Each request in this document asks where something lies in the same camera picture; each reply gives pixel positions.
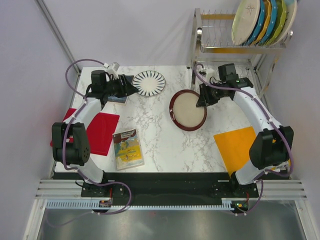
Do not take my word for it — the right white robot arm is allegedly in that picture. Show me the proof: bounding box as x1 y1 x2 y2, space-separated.
193 63 294 197

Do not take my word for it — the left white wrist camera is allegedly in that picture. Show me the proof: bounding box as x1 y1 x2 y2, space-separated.
103 62 120 80

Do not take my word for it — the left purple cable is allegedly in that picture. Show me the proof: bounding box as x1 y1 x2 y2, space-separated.
44 58 133 227

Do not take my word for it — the grey slotted cable duct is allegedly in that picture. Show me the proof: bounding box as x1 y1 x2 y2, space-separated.
45 198 236 211

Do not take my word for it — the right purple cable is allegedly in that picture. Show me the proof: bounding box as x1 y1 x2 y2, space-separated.
192 62 295 217

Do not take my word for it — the cream plate with red rim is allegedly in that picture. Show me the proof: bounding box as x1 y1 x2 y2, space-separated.
169 89 207 132

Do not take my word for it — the cream and blue racked plate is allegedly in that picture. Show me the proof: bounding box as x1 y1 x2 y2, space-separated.
271 0 298 46

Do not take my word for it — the green polka dot plate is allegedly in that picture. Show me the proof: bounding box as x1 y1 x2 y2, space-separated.
265 0 287 46

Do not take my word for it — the blue polka dot racked plate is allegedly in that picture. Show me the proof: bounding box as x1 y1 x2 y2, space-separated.
259 0 278 46

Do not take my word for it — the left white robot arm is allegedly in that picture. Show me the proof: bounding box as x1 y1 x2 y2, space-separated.
51 70 138 197

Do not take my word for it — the orange cutting board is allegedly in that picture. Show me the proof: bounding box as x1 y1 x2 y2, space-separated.
213 126 292 176

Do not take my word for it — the red folder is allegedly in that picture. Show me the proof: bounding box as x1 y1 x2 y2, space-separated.
50 112 120 162

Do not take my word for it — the black and white striped plate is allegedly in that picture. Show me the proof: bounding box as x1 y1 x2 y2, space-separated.
132 70 166 97

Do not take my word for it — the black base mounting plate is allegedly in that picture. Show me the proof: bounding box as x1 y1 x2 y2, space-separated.
81 172 259 204

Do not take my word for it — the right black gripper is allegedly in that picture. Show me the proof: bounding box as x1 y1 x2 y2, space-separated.
196 80 228 107

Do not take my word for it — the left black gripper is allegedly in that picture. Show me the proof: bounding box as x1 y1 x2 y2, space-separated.
104 75 139 99

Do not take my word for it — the stainless steel dish rack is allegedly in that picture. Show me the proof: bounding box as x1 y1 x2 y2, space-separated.
186 8 294 98

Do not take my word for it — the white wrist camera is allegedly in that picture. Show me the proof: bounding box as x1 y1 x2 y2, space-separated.
198 68 216 82
103 62 120 80

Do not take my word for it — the purple cable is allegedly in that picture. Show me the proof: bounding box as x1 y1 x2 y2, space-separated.
192 62 295 217
44 58 133 227

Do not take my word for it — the dark blue paperback book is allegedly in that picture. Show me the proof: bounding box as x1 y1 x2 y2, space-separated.
108 74 134 105

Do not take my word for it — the yellow polka dot plate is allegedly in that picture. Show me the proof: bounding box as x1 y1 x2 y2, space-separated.
252 0 272 45

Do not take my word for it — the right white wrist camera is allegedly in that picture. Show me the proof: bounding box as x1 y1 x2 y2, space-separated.
198 68 216 82

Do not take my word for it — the yellow illustrated paperback book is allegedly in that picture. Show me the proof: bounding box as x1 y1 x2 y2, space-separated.
112 129 145 171

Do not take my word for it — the cream and green floral plate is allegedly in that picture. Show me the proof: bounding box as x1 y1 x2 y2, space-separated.
231 0 260 46

